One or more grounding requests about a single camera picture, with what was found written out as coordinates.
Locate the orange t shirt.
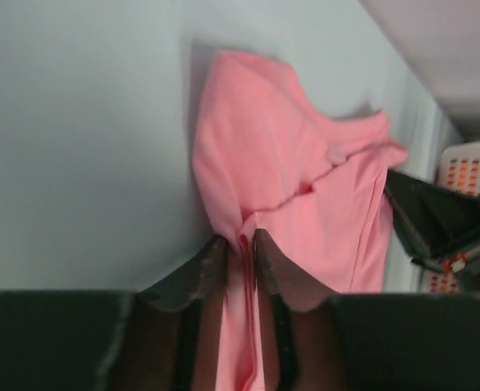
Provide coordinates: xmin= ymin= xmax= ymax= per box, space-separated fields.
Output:
xmin=443 ymin=158 xmax=480 ymax=196

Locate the pink t shirt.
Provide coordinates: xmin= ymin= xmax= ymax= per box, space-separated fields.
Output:
xmin=192 ymin=51 xmax=408 ymax=390

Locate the white plastic basket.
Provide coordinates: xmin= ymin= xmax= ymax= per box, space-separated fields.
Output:
xmin=425 ymin=138 xmax=480 ymax=292

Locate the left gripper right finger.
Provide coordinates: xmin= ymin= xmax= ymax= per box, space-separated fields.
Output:
xmin=253 ymin=229 xmax=480 ymax=390

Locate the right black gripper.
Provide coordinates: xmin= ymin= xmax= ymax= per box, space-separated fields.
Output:
xmin=385 ymin=170 xmax=480 ymax=292

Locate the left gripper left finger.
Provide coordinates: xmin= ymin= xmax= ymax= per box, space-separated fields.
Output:
xmin=0 ymin=236 xmax=228 ymax=390

